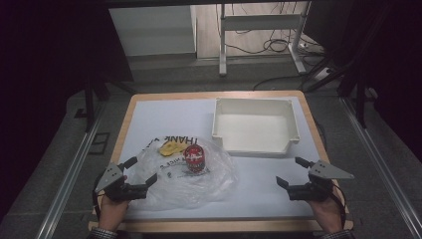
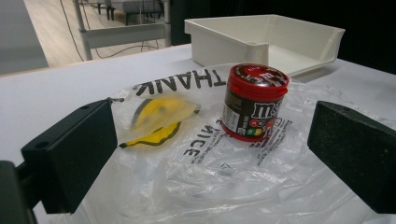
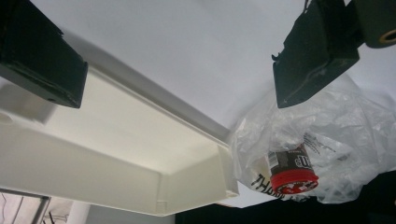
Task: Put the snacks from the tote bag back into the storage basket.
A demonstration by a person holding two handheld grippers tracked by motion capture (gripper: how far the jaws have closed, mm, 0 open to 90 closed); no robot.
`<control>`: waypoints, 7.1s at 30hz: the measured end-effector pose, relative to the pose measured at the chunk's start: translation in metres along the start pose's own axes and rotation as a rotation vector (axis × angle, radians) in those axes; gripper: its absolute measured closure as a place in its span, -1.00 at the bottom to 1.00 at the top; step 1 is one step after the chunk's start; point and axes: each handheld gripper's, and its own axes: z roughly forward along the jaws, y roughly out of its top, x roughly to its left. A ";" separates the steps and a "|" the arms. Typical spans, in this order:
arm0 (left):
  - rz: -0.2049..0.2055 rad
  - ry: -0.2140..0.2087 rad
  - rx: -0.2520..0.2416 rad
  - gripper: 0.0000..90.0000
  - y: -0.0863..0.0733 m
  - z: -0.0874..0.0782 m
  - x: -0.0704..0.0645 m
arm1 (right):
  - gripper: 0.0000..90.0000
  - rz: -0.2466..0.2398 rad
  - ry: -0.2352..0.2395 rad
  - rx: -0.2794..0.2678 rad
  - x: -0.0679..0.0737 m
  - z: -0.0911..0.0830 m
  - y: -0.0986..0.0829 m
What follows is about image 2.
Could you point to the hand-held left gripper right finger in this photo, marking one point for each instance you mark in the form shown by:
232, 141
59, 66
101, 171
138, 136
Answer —
355, 155

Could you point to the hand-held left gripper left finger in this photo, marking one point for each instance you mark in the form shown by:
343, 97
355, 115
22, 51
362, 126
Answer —
71, 155

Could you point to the red can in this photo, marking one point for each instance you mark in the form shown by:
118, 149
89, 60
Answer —
249, 112

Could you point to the clear printed plastic bag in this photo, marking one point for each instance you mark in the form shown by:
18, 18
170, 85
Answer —
202, 186

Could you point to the white plastic bin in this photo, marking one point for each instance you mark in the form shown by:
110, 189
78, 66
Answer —
230, 40

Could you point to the grey cabinet panel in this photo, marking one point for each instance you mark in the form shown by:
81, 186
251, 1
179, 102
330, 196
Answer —
18, 34

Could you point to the grey metal desk frame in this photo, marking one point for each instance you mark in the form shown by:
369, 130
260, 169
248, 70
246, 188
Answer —
124, 34

